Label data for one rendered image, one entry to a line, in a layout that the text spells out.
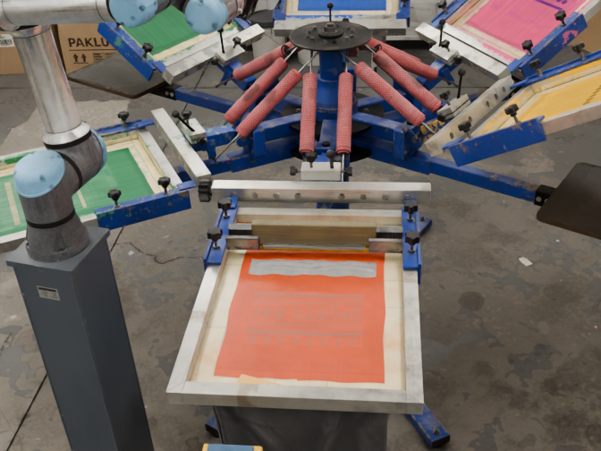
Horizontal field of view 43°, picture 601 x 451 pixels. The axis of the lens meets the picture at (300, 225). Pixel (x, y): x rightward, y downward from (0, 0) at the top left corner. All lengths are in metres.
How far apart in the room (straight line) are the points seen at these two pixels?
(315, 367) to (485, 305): 1.81
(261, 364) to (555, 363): 1.74
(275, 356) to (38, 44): 0.91
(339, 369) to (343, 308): 0.23
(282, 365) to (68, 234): 0.60
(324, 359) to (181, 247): 2.21
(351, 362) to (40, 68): 1.00
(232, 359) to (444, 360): 1.54
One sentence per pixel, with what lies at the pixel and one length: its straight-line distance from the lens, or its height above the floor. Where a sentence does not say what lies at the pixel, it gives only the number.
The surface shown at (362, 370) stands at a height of 0.96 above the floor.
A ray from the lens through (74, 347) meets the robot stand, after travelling 2.06.
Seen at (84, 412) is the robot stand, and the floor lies 0.68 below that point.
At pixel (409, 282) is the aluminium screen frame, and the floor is 0.99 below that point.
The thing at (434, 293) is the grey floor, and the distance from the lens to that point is 3.61.
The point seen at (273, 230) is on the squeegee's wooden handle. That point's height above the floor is 1.04.
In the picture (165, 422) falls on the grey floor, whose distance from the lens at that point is 3.09.
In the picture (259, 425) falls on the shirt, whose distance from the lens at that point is 1.97.
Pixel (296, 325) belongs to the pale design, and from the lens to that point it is 1.97.
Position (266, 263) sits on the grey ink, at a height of 0.96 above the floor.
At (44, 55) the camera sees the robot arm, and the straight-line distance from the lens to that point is 1.85.
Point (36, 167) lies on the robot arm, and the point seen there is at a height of 1.43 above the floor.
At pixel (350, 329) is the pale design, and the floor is 0.96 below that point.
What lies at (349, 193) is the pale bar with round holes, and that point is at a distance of 2.35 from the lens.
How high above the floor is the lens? 2.25
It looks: 34 degrees down
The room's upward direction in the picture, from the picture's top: 3 degrees counter-clockwise
